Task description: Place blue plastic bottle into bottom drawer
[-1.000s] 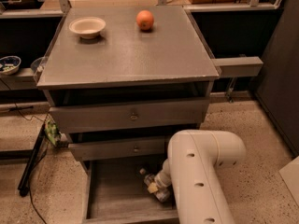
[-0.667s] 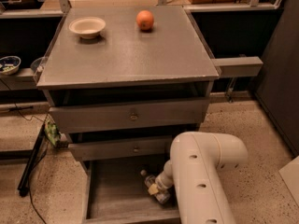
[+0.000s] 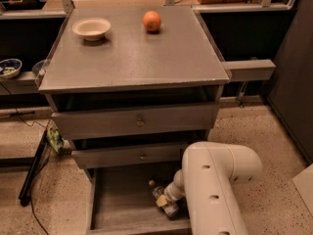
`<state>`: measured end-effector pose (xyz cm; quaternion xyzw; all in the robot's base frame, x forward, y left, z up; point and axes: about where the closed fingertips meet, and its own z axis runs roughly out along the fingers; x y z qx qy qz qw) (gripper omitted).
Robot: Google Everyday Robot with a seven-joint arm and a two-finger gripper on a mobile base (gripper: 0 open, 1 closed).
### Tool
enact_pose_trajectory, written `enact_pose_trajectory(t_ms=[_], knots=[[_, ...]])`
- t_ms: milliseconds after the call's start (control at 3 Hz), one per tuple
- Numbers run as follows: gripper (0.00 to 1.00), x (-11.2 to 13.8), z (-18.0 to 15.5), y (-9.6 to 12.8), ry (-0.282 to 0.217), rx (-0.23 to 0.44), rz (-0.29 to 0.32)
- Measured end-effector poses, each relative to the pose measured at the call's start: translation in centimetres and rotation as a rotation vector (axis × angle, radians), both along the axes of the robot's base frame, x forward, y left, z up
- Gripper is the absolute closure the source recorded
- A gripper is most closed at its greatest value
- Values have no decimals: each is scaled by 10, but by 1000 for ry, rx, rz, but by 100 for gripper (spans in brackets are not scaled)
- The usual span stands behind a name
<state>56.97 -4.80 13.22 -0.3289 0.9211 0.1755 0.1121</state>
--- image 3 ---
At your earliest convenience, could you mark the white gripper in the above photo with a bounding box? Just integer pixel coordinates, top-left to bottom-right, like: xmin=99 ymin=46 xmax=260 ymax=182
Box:
xmin=156 ymin=182 xmax=182 ymax=208

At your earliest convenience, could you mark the clear plastic water bottle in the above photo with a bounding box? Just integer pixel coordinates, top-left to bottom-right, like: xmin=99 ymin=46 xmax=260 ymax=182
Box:
xmin=149 ymin=180 xmax=179 ymax=218

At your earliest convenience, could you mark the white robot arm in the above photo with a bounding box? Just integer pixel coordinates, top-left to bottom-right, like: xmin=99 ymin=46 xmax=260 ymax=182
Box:
xmin=153 ymin=141 xmax=262 ymax=235

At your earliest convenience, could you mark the bottom grey drawer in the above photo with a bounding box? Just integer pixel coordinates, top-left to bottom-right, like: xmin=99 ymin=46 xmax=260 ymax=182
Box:
xmin=86 ymin=162 xmax=192 ymax=235

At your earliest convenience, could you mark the grey drawer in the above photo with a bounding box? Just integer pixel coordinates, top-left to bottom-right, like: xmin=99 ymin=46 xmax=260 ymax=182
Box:
xmin=86 ymin=162 xmax=192 ymax=235
xmin=72 ymin=142 xmax=188 ymax=168
xmin=52 ymin=103 xmax=219 ymax=140

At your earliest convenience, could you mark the middle grey drawer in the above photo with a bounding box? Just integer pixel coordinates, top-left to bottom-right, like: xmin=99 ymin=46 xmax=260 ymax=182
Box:
xmin=72 ymin=142 xmax=188 ymax=168

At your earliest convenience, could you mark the grey drawer cabinet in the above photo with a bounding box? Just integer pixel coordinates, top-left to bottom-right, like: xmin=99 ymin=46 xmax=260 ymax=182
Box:
xmin=37 ymin=5 xmax=231 ymax=181

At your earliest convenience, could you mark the top grey drawer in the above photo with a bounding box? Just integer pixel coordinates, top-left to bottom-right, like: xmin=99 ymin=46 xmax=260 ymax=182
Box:
xmin=52 ymin=103 xmax=219 ymax=140

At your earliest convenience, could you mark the green power strip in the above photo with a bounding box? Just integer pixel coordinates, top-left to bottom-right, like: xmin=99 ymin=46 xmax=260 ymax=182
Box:
xmin=47 ymin=126 xmax=64 ymax=155

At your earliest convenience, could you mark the grey side shelf bar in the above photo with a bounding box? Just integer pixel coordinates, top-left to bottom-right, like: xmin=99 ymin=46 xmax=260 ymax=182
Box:
xmin=222 ymin=60 xmax=276 ymax=82

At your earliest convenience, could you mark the clear plastic container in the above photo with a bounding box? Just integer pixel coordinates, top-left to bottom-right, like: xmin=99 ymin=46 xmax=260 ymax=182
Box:
xmin=31 ymin=60 xmax=50 ymax=82

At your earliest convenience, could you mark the orange fruit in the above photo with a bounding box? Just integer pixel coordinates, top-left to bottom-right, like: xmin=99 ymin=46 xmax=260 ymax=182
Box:
xmin=143 ymin=11 xmax=161 ymax=32

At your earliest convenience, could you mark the white paper bowl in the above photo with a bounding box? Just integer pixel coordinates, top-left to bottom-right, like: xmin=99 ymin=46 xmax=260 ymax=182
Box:
xmin=72 ymin=18 xmax=111 ymax=41

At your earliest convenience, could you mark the blue patterned bowl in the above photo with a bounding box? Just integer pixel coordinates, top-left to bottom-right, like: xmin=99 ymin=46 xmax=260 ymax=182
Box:
xmin=0 ymin=59 xmax=22 ymax=79

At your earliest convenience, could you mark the black floor cable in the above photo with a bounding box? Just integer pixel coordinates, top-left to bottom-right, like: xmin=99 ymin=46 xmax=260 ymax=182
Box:
xmin=0 ymin=81 xmax=53 ymax=235

